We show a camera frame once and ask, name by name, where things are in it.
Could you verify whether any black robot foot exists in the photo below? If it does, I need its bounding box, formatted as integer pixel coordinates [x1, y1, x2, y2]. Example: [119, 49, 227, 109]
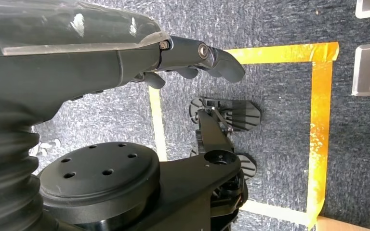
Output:
[188, 96, 262, 181]

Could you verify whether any yellow floor tape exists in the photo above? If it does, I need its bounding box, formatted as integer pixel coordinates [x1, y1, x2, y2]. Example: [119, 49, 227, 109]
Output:
[148, 41, 341, 231]

